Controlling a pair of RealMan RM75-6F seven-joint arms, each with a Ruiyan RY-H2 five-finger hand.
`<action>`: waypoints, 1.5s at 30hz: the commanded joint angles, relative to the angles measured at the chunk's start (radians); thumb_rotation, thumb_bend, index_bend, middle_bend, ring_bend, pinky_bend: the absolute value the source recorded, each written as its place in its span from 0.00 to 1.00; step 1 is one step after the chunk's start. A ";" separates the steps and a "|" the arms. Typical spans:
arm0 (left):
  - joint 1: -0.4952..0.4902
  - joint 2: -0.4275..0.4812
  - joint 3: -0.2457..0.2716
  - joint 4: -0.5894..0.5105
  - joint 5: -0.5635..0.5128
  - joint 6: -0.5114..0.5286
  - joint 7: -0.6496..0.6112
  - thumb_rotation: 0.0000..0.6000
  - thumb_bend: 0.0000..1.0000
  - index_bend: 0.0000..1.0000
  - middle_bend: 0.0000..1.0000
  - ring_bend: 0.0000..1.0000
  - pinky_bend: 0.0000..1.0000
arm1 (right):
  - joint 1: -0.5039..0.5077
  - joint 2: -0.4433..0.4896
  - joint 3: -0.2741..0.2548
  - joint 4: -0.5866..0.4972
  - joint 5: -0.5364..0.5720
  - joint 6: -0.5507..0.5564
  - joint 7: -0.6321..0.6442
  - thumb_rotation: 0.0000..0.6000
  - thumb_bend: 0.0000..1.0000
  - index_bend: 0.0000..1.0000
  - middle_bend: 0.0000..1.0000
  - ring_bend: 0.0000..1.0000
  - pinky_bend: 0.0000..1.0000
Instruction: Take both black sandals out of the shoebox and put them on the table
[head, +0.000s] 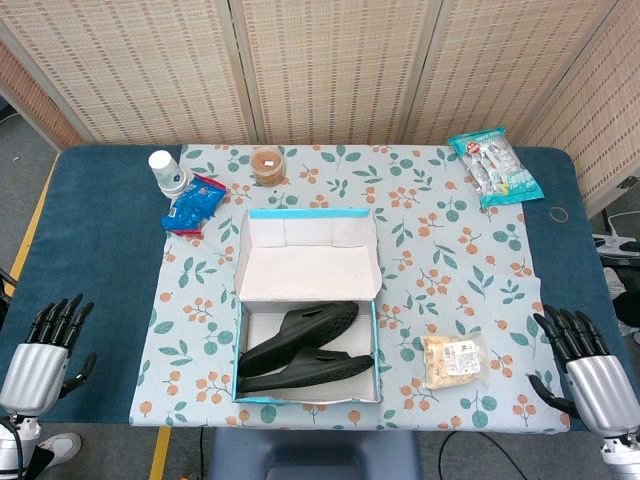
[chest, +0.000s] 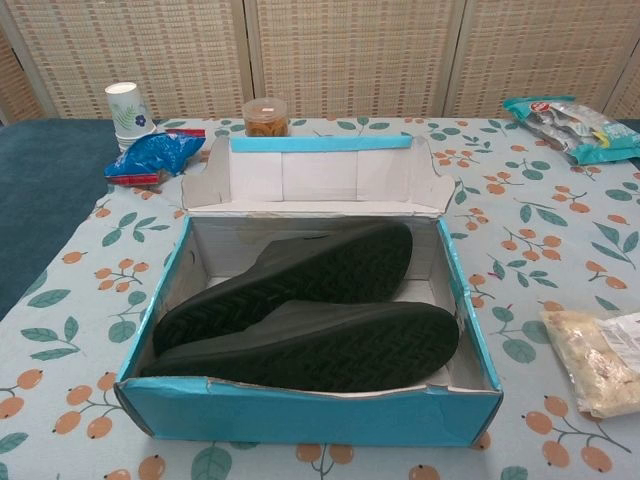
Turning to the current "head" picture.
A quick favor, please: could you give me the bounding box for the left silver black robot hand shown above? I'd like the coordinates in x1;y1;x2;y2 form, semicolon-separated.
0;293;99;417

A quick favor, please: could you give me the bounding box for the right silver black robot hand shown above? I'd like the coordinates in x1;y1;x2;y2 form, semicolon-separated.
527;303;632;441

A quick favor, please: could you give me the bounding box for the black slipper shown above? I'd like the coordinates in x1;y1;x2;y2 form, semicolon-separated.
238;300;360;377
235;349;376;394

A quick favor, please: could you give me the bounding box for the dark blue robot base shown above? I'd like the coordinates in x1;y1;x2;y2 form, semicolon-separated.
207;428;422;480

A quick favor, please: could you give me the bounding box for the blue white cardboard shoe box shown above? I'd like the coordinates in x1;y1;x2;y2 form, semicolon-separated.
230;208;385;405

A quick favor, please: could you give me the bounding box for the white sneaker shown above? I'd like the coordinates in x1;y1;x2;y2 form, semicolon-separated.
32;432;84;471

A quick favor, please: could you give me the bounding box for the white chair base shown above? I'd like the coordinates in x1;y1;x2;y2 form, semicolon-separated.
592;209;640;259

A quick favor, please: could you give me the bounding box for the clear packet of beige food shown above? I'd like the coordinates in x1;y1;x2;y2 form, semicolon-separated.
419;332;489;391

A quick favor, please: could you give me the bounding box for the floral patterned tablecloth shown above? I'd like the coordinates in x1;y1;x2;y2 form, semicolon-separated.
127;143;572;432

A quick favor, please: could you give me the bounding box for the blue red snack bag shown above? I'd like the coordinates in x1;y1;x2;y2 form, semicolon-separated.
159;174;228;237

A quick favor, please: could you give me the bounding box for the white paper cup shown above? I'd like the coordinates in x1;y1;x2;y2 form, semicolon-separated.
147;149;194;197

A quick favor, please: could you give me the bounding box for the teal white snack bag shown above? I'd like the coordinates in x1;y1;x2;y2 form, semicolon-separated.
447;127;545;210

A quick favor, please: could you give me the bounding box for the clear jar of brown snacks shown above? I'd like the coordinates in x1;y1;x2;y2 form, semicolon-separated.
249;145;287;188

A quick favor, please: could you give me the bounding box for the bamboo folding screen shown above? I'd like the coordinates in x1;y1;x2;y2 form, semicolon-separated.
0;0;640;217

